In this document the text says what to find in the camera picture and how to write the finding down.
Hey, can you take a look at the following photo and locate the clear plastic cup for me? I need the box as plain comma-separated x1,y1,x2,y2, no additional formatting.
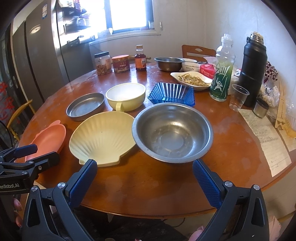
229,84,250,112

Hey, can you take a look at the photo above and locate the clear jar black lid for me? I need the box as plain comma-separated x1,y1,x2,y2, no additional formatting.
94,51,112,76

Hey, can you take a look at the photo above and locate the grey refrigerator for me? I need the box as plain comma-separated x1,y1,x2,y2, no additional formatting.
11,0,95,105

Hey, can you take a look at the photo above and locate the red tin can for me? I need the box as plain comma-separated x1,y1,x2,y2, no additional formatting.
111,55,130,73

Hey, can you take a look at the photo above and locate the cream bowl with handle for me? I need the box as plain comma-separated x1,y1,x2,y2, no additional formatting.
105,83,146,112

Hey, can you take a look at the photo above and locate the brown sauce bottle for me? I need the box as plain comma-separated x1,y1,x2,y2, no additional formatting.
134,45,147,71

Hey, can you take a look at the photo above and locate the blue fluted plastic dish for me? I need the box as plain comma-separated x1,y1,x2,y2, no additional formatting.
148,82,195,107

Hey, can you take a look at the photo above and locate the left hand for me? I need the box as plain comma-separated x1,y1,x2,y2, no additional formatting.
13,198,23,227

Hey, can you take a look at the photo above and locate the yellow shell-shaped plate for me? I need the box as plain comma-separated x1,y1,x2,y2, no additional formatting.
69,111,135,167

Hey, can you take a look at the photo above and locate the round steel pan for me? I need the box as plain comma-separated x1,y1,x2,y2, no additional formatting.
66,93,105,121

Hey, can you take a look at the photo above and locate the pink plastic plate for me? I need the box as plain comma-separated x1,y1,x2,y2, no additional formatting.
25,120,66,161

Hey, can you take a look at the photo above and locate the white dish with food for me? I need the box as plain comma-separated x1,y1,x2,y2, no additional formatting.
170,71,212,91

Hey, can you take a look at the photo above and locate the yellow chair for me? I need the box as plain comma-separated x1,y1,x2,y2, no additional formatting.
6,99,36,142

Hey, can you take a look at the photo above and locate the green drink bottle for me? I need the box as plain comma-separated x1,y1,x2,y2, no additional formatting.
209,34,235,102

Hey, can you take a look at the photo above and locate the small steel cup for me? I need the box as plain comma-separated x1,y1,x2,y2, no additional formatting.
252,97,269,118

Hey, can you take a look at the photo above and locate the small steel bowl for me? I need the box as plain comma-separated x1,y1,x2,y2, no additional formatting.
154,57,184,72

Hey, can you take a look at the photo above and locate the white ceramic bowl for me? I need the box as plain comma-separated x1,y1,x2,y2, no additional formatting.
182,58,200,72

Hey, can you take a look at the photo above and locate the wooden chair back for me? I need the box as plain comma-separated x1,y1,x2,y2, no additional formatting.
182,45,216,62

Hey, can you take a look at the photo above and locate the black thermos flask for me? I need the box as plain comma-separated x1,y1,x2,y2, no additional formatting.
238,32,267,108

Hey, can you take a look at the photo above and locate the large stainless steel bowl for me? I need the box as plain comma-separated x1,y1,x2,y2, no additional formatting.
132,102,214,164

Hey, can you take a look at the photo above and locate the red tissue pack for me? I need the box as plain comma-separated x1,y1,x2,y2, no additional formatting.
200,63,215,79

